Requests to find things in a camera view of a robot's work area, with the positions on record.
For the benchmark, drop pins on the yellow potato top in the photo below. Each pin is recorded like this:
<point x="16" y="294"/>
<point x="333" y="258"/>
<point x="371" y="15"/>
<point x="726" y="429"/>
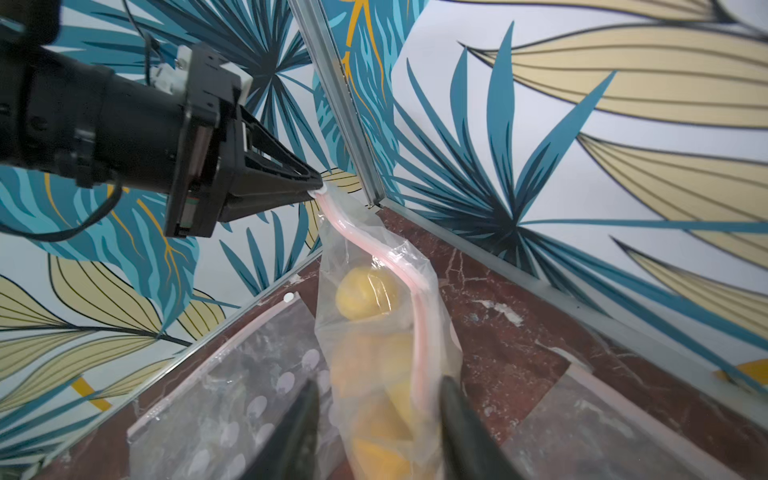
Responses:
<point x="372" y="461"/>

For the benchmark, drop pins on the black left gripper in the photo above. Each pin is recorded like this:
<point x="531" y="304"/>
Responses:
<point x="214" y="161"/>

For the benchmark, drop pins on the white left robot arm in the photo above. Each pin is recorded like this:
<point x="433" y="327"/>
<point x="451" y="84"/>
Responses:
<point x="118" y="179"/>

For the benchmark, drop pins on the clear zipper bag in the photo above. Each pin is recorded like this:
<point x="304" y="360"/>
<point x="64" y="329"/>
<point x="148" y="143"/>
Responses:
<point x="416" y="343"/>

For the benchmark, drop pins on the greenish potato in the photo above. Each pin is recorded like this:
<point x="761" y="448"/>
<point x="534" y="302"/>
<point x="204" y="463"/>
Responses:
<point x="385" y="415"/>

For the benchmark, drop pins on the aluminium corner post left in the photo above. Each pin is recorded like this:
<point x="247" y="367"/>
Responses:
<point x="313" y="25"/>

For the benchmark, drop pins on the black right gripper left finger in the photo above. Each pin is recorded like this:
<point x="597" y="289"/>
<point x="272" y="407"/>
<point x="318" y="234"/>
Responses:
<point x="289" y="452"/>

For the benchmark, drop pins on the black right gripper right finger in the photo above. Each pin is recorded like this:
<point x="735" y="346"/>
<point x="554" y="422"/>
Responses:
<point x="469" y="452"/>

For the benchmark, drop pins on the clear dotted bag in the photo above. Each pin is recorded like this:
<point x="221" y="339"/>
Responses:
<point x="584" y="429"/>
<point x="220" y="417"/>

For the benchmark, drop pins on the yellow potato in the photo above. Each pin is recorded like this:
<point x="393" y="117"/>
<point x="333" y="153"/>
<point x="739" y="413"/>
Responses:
<point x="367" y="292"/>
<point x="372" y="461"/>

